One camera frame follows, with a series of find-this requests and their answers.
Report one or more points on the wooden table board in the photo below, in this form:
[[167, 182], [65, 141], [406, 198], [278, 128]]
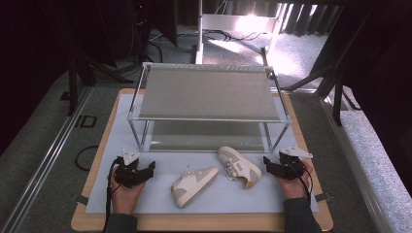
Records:
[[194, 223]]

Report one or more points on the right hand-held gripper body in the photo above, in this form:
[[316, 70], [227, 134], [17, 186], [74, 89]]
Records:
[[290, 165]]

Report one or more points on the metal two-tier shoe rack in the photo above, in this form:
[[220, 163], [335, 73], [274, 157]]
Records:
[[207, 93]]

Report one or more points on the aluminium floor rail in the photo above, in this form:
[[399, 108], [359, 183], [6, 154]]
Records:
[[353, 168], [42, 174]]

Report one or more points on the dark hanging panel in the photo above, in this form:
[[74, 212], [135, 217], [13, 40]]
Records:
[[165, 19]]

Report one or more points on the white and grey sneaker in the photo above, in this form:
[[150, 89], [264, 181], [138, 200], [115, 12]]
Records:
[[192, 186], [240, 165]]

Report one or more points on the black metal stand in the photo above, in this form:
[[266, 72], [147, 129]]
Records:
[[73, 87], [337, 97]]

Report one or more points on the person's right hand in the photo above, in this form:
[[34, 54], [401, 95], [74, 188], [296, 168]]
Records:
[[293, 187]]

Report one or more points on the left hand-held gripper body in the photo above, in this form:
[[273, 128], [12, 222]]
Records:
[[127, 168]]

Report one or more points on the person's left hand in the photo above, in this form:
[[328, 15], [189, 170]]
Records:
[[124, 197]]

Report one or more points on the black rectangular floor bracket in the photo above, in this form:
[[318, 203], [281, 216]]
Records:
[[86, 121]]

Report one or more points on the dark curtain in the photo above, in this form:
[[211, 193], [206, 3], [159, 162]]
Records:
[[29, 64], [382, 71]]

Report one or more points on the white table mat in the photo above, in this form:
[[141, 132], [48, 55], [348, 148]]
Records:
[[207, 202]]

